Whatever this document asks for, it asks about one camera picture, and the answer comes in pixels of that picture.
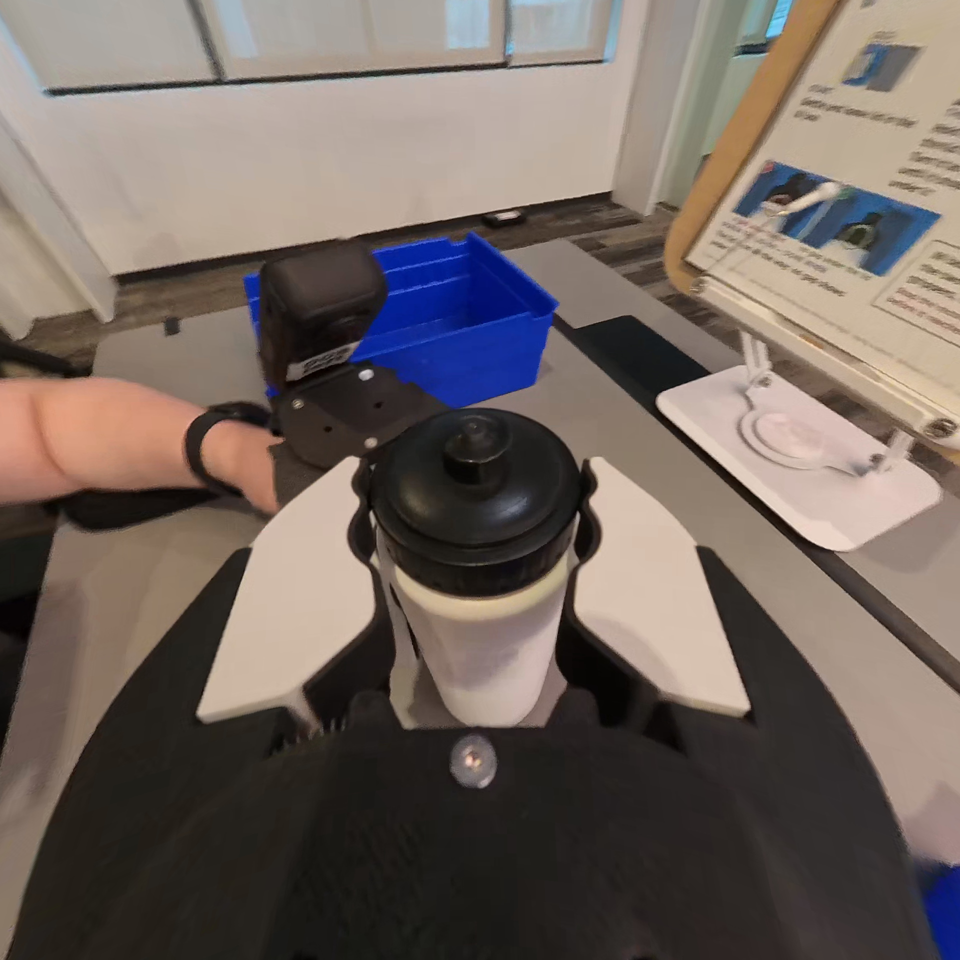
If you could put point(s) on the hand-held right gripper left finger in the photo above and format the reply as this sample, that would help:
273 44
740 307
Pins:
300 600

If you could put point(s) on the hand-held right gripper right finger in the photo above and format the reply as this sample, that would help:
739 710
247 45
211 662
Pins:
652 600

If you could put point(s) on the blue plastic bin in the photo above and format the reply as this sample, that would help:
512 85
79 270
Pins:
465 322

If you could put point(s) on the black wristband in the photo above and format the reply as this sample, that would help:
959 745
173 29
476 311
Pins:
193 446

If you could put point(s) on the instruction sheet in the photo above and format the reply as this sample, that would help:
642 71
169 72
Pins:
862 187

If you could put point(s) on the small black floor box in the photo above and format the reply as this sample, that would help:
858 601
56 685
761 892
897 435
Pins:
504 219

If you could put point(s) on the person's left hand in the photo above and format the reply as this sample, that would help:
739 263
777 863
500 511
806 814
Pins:
244 465

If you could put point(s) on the blue plastic object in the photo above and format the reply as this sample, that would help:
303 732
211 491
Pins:
941 907

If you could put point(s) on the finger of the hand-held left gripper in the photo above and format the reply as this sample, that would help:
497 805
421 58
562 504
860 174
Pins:
409 697

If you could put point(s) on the black bottle lid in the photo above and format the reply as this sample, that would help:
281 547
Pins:
472 510

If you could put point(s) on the person's left forearm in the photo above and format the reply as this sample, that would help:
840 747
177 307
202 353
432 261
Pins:
97 435

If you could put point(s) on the white bottle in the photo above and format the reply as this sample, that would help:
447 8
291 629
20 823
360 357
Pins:
487 652

